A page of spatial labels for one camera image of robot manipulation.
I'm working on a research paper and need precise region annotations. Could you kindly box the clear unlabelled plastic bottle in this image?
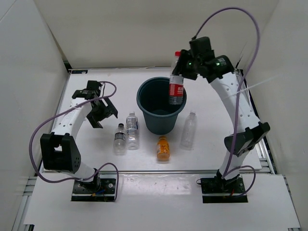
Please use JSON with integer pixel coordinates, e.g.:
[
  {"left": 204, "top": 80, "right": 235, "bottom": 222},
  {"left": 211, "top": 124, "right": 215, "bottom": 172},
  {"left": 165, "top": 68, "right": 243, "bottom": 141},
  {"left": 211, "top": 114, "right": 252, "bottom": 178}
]
[{"left": 180, "top": 112, "right": 197, "bottom": 150}]

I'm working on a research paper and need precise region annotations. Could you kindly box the tall white label water bottle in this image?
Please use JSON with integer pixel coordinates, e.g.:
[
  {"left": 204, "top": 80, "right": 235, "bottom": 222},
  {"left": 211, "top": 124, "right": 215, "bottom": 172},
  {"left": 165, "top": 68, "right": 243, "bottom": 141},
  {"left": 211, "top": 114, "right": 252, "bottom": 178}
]
[{"left": 126, "top": 112, "right": 139, "bottom": 150}]

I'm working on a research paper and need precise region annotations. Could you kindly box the dark green plastic bin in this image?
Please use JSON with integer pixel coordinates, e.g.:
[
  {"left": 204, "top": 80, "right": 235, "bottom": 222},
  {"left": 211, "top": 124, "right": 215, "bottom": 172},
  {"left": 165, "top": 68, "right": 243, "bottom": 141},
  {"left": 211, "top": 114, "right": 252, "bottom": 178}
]
[{"left": 136, "top": 77, "right": 187, "bottom": 135}]

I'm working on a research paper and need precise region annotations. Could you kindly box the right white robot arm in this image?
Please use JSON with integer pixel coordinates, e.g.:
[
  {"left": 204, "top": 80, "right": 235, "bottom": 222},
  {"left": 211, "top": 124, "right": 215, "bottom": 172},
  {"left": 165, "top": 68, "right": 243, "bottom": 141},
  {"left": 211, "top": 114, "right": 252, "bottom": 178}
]
[{"left": 171, "top": 50, "right": 270, "bottom": 193}]

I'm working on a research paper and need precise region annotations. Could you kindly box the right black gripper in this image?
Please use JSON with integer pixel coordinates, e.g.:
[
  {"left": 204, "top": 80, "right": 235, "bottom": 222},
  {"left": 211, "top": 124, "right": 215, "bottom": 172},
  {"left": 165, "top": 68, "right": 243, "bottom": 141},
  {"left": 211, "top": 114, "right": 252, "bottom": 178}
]
[{"left": 172, "top": 49, "right": 202, "bottom": 81}]

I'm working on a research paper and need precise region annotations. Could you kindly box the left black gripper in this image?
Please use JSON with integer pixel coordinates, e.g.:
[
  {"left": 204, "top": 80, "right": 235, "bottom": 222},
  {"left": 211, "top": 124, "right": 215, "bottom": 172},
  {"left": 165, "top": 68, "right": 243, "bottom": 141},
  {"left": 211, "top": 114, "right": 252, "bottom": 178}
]
[{"left": 87, "top": 96, "right": 117, "bottom": 128}]

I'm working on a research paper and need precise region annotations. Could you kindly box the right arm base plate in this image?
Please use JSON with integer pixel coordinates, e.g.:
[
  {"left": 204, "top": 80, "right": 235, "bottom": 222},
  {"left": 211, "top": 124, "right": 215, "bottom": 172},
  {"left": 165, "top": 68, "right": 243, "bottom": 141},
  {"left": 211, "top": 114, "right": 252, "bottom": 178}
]
[{"left": 196, "top": 171, "right": 248, "bottom": 204}]

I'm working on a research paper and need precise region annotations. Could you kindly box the red label water bottle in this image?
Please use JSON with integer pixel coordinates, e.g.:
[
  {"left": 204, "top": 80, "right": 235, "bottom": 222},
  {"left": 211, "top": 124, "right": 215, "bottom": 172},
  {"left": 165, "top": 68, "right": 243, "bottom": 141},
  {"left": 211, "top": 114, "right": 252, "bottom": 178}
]
[{"left": 169, "top": 51, "right": 184, "bottom": 105}]

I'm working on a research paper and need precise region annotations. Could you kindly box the small black cap bottle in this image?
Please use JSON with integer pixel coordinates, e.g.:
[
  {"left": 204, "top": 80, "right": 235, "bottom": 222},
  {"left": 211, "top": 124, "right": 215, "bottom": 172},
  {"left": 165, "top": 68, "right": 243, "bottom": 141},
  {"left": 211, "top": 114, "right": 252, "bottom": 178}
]
[{"left": 113, "top": 123, "right": 126, "bottom": 154}]

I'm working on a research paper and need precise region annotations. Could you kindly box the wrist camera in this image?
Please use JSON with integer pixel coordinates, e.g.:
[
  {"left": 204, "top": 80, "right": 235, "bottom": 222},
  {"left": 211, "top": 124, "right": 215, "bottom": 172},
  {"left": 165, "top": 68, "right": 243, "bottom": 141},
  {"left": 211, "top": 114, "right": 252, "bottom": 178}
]
[
  {"left": 86, "top": 80, "right": 102, "bottom": 96},
  {"left": 189, "top": 37, "right": 213, "bottom": 56}
]

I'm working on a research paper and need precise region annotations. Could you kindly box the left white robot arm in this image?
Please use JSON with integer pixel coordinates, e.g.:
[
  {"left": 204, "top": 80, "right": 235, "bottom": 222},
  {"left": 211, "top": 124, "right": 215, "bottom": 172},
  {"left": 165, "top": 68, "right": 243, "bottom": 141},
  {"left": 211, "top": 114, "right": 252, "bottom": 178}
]
[{"left": 40, "top": 83, "right": 118, "bottom": 193}]

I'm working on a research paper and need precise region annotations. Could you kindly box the orange juice bottle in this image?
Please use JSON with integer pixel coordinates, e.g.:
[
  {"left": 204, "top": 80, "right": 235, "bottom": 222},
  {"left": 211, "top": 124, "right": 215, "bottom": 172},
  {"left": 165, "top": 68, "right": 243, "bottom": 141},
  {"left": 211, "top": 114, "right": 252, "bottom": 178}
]
[{"left": 156, "top": 136, "right": 170, "bottom": 161}]

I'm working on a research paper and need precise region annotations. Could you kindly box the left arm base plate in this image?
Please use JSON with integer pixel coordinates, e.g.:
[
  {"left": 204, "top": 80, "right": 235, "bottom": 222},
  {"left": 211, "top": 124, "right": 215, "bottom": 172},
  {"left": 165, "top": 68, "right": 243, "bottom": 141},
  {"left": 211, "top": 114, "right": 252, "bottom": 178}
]
[{"left": 71, "top": 174, "right": 118, "bottom": 202}]

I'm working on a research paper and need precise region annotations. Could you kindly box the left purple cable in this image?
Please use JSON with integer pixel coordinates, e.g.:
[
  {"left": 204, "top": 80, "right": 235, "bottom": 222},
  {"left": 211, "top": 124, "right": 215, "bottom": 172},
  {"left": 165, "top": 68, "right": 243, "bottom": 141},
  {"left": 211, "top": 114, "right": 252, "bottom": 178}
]
[{"left": 28, "top": 81, "right": 119, "bottom": 202}]

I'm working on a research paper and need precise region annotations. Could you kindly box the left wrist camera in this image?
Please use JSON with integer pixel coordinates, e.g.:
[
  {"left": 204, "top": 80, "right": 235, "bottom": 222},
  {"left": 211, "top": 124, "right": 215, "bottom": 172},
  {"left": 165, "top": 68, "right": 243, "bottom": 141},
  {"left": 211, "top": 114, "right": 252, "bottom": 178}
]
[{"left": 86, "top": 80, "right": 102, "bottom": 96}]

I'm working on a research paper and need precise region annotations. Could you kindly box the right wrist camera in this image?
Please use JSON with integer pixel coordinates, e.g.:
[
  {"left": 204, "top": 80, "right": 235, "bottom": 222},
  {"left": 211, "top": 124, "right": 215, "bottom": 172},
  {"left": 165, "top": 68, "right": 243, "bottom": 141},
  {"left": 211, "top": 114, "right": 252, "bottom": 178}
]
[{"left": 189, "top": 37, "right": 213, "bottom": 56}]

